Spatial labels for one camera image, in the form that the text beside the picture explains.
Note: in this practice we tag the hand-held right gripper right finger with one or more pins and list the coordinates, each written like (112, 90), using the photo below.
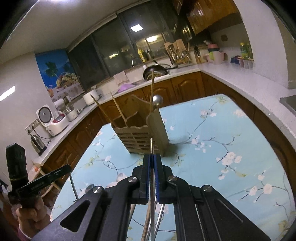
(157, 183)

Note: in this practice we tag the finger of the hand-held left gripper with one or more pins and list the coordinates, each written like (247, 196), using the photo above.
(61, 172)

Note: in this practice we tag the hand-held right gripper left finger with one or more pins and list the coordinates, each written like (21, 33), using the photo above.
(150, 178)

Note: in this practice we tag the metal fork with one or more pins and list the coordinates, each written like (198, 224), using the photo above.
(73, 187)

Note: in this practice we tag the metal chopstick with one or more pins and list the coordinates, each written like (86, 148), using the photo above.
(159, 217)
(151, 146)
(132, 209)

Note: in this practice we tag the wooden utensil holder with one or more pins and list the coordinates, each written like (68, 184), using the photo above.
(136, 139)

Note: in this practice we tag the wooden chopstick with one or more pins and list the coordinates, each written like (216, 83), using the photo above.
(144, 223)
(118, 109)
(99, 107)
(152, 92)

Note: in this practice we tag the person's left forearm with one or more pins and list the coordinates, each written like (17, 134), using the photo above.
(23, 233)

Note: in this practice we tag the person's left hand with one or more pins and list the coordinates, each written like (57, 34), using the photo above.
(30, 220)

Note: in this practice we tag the stainless steel kettle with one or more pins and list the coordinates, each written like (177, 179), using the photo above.
(38, 143)

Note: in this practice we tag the white rice cooker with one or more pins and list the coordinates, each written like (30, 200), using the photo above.
(56, 125)

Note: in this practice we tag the white electric pot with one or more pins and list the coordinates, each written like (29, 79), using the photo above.
(91, 98)

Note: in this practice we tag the blue floral tablecloth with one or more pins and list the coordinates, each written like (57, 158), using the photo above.
(208, 120)

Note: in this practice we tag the purple silicone lid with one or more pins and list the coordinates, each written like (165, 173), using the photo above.
(126, 88)

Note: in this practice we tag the wooden base cabinets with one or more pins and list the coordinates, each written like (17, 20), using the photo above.
(185, 85)

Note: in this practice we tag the beige hanging towel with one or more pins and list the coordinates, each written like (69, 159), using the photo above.
(121, 78)

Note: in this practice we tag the black wok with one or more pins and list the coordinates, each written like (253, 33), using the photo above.
(156, 69)

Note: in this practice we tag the metal sink faucet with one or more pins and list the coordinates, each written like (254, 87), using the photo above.
(136, 61)

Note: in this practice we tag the dark soap bottle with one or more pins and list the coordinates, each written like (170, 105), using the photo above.
(148, 55)

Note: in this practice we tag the yellow dish soap bottle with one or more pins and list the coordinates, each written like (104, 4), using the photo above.
(141, 55)

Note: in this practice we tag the kitchen utensil rack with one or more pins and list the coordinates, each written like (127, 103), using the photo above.
(180, 55)

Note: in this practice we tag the white kitchen countertop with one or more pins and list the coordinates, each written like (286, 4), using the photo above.
(242, 81)

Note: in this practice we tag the wooden cutting boards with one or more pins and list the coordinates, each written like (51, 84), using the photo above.
(174, 45)

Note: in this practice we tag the dark kitchen window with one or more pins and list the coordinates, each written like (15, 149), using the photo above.
(111, 46)

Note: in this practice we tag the white cup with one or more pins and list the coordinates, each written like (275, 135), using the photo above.
(214, 57)

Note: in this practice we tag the stack of coloured bowls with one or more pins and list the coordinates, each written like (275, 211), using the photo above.
(212, 47)

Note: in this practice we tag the blue plastic container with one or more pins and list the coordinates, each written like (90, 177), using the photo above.
(235, 59)

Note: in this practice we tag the seasoning jar set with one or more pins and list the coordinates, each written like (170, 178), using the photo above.
(246, 63)

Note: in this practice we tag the yellow green drink bottle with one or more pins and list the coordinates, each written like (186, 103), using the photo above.
(243, 51)
(249, 52)

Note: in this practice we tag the wall power outlet strip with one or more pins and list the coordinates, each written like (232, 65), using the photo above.
(32, 126)

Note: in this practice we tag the palm and fruit wall poster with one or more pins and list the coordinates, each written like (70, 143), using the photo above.
(57, 69)

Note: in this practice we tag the brown wall switch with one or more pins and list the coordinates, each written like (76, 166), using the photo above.
(224, 38)

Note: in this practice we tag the wooden wall cabinets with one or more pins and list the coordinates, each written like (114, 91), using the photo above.
(208, 16)

